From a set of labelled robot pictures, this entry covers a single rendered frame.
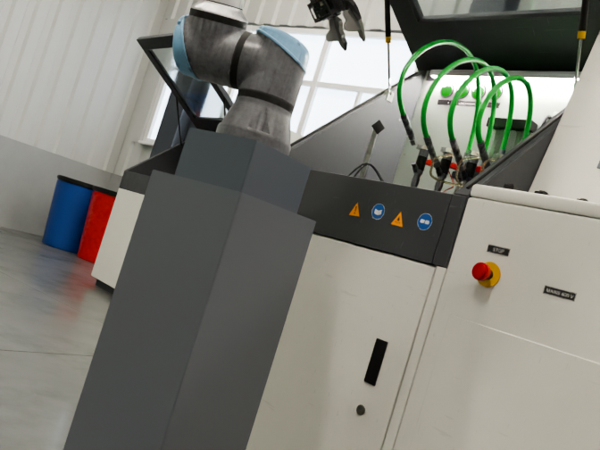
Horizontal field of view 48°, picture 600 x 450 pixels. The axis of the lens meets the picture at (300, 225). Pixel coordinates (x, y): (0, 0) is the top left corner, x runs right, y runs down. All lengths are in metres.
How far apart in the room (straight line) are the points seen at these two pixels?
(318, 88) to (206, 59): 6.07
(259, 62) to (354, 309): 0.62
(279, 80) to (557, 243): 0.61
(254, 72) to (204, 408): 0.63
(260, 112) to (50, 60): 7.38
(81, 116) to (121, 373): 7.71
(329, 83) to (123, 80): 3.06
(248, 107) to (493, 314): 0.62
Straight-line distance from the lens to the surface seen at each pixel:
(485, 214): 1.45
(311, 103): 7.34
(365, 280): 1.59
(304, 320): 1.70
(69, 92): 8.81
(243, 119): 1.30
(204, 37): 1.37
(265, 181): 1.26
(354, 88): 7.09
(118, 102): 9.18
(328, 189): 1.74
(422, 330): 1.48
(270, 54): 1.33
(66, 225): 7.75
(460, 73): 2.28
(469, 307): 1.43
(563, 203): 1.39
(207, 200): 1.22
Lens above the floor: 0.73
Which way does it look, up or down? 2 degrees up
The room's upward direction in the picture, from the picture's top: 17 degrees clockwise
